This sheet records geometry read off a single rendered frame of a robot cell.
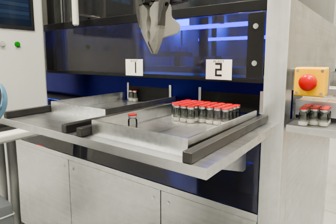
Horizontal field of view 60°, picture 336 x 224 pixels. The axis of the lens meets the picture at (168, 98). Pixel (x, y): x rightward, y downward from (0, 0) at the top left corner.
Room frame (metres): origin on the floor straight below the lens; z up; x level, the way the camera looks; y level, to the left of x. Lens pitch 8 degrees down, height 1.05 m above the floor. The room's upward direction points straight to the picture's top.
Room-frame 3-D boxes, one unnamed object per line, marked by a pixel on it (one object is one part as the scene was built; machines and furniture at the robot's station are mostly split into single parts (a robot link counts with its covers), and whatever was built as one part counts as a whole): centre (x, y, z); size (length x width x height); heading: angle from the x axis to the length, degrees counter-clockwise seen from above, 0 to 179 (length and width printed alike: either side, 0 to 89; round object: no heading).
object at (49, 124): (0.84, 0.08, 0.87); 0.70 x 0.48 x 0.02; 54
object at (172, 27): (0.55, 0.00, 1.11); 0.06 x 0.03 x 0.09; 127
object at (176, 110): (0.79, -0.03, 0.90); 0.02 x 0.02 x 0.05
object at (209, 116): (0.78, -0.08, 0.90); 0.18 x 0.02 x 0.05; 53
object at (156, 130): (0.71, -0.03, 0.90); 0.34 x 0.26 x 0.04; 143
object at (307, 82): (0.71, -0.34, 0.99); 0.04 x 0.04 x 0.04; 54
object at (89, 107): (1.00, 0.18, 0.90); 0.34 x 0.26 x 0.04; 144
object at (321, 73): (0.75, -0.37, 1.00); 0.08 x 0.07 x 0.07; 144
